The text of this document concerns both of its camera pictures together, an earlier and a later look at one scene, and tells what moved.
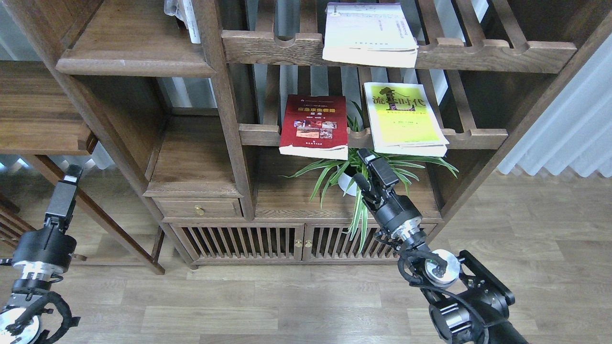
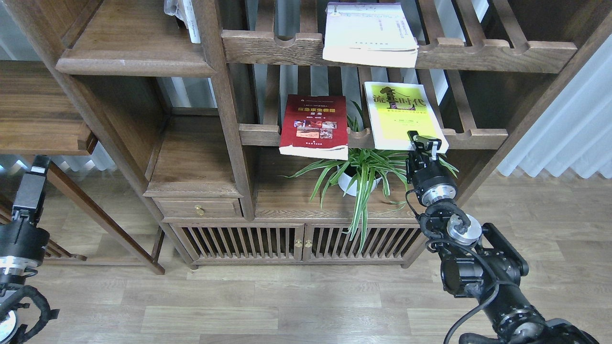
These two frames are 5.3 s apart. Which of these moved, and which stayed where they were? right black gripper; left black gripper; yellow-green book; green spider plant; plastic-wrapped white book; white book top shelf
Moved: right black gripper; left black gripper
Stayed: white book top shelf; yellow-green book; green spider plant; plastic-wrapped white book
